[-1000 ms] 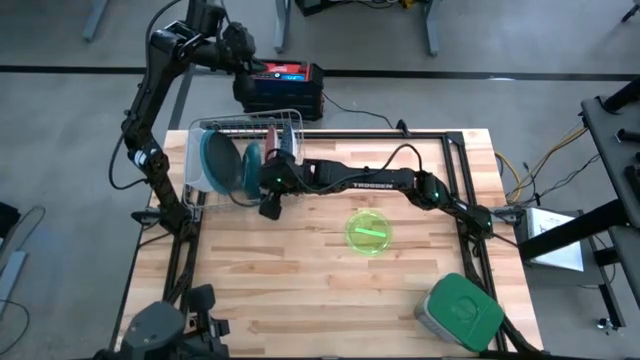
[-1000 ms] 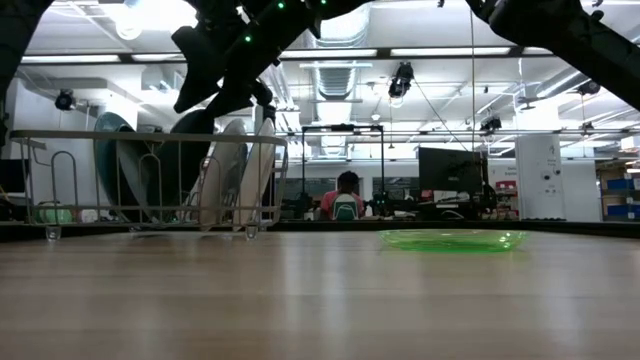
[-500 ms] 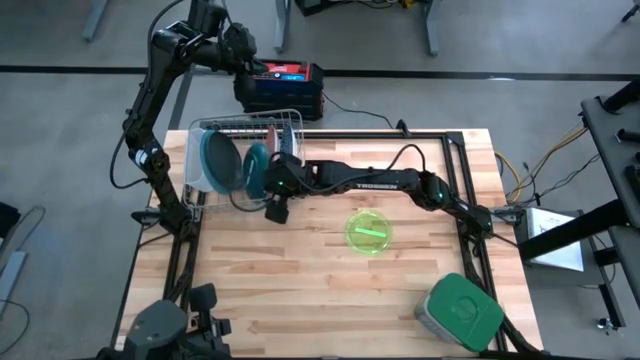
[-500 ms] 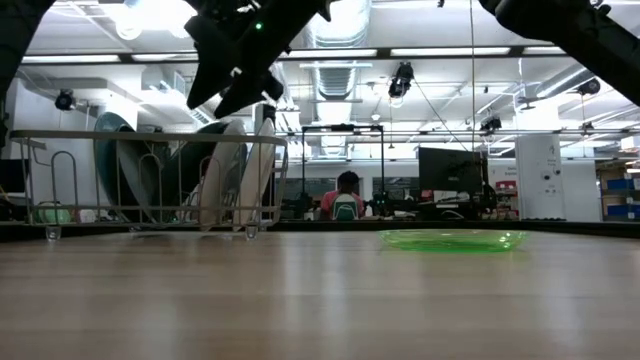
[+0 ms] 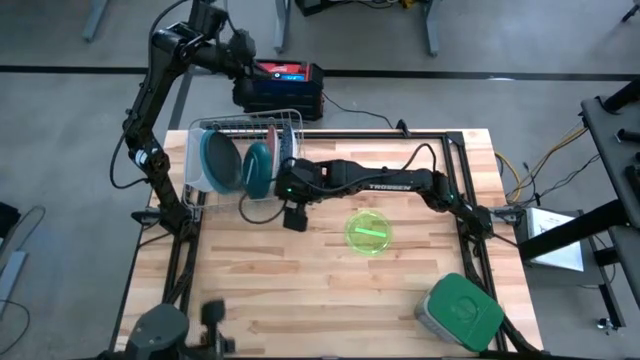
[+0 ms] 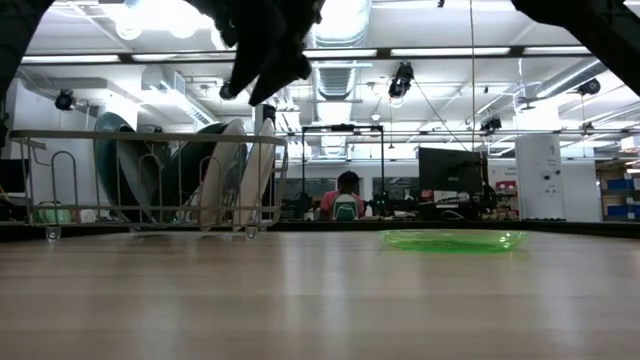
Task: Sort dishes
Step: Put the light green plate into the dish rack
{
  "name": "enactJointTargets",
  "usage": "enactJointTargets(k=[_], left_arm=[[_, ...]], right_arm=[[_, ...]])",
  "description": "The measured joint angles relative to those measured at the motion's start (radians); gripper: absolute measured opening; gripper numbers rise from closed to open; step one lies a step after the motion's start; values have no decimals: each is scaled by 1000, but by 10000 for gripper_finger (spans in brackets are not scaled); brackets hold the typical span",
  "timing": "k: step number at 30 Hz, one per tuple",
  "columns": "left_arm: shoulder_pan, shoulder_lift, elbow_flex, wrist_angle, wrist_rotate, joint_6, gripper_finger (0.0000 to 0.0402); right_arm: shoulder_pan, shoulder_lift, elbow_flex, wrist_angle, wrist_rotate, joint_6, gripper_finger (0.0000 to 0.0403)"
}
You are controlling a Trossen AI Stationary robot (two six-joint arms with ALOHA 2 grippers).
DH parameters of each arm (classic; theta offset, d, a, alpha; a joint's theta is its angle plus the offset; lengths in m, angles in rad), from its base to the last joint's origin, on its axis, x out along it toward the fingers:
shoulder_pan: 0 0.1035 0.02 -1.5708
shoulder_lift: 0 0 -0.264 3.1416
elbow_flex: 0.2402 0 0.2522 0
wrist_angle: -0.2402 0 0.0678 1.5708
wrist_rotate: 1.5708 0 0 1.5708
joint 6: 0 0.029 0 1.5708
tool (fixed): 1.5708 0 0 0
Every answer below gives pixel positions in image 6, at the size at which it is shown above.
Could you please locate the red patterned plate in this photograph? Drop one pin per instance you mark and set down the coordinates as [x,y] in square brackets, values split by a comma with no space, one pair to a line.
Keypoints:
[220,175]

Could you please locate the green glossy shallow bowl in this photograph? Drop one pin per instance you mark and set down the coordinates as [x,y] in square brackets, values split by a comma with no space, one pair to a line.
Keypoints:
[135,175]

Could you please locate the black ceiling camera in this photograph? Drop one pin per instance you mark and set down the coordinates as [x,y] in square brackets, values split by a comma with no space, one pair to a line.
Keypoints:
[225,92]
[400,85]
[491,124]
[590,87]
[65,100]

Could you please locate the dark green deep bowl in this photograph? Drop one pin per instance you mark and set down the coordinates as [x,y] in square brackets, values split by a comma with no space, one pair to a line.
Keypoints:
[185,170]

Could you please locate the light blue patterned plate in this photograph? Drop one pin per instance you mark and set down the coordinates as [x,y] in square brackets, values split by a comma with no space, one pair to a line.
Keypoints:
[107,165]

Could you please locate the black flat panel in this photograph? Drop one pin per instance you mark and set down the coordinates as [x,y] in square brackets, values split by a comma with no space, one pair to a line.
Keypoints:
[10,175]

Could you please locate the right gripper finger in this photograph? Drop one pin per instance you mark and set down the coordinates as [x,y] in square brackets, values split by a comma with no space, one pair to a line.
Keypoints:
[280,80]
[245,75]

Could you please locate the teal white chair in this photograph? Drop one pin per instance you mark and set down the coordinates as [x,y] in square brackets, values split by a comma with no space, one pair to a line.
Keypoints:
[345,207]

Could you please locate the translucent green glass plate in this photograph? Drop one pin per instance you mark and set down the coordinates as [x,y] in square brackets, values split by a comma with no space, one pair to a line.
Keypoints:
[450,242]

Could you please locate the black computer monitor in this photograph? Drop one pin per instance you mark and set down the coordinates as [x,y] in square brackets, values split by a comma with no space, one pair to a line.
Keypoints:
[445,170]

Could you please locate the long ceiling light rail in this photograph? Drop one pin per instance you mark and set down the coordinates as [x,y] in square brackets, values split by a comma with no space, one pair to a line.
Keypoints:
[450,51]

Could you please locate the silver ceiling duct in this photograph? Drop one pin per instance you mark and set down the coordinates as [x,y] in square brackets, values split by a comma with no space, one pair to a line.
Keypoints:
[565,82]

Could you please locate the mint green round object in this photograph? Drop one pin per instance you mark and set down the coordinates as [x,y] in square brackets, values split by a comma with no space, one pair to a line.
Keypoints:
[55,216]

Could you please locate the white column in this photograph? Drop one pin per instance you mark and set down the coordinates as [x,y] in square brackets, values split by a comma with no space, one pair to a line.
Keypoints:
[270,112]

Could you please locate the storage shelf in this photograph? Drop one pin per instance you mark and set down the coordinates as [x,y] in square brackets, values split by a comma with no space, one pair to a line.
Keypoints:
[605,200]

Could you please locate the ceiling air vent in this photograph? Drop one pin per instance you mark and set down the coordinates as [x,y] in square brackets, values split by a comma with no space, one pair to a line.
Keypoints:
[335,82]

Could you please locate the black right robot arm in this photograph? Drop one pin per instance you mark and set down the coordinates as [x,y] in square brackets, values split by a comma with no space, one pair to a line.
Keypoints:
[600,30]

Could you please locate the blue storage bin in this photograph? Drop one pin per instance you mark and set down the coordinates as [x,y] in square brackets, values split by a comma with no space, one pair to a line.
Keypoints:
[625,210]
[625,185]

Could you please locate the person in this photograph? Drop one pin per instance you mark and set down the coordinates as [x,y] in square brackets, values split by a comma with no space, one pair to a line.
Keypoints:
[347,185]

